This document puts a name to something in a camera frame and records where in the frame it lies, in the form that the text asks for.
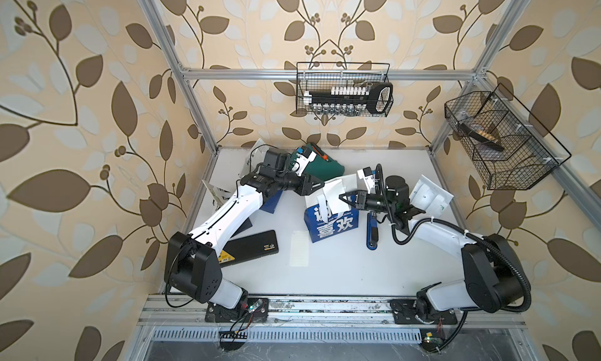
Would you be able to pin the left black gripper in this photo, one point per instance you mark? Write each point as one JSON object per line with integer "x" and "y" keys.
{"x": 304, "y": 185}

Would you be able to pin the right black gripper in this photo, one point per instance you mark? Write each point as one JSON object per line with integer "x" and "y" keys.
{"x": 360, "y": 201}

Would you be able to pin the blue white bag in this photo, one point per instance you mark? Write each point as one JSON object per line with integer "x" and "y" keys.
{"x": 326, "y": 215}
{"x": 263, "y": 167}

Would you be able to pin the green white bag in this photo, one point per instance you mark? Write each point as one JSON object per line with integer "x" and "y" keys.
{"x": 429, "y": 197}

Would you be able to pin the blue black stapler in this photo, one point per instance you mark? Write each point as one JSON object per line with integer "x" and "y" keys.
{"x": 372, "y": 233}

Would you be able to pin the white receipt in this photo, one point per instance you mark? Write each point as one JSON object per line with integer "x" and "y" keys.
{"x": 299, "y": 249}

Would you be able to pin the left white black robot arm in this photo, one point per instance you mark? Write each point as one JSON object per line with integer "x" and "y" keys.
{"x": 192, "y": 265}

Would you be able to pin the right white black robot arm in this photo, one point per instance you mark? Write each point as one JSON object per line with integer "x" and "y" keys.
{"x": 493, "y": 276}

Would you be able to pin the green plastic tool case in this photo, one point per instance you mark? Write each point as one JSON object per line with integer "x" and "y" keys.
{"x": 324, "y": 170}

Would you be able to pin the black flat box yellow label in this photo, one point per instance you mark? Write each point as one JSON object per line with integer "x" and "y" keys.
{"x": 249, "y": 248}

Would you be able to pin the black socket tool set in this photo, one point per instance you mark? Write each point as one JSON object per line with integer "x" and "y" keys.
{"x": 375, "y": 99}

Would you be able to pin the dark object in right basket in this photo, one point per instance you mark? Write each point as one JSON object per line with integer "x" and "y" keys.
{"x": 485, "y": 139}

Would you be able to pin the back wire basket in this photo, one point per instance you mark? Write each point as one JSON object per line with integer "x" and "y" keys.
{"x": 322, "y": 75}

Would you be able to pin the wire basket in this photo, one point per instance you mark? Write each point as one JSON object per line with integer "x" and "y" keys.
{"x": 531, "y": 152}
{"x": 322, "y": 75}

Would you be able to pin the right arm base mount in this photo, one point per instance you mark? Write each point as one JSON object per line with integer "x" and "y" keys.
{"x": 419, "y": 310}

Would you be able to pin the right wire basket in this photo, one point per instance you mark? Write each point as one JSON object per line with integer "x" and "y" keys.
{"x": 531, "y": 152}

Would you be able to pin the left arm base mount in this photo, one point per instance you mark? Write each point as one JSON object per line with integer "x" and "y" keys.
{"x": 256, "y": 308}

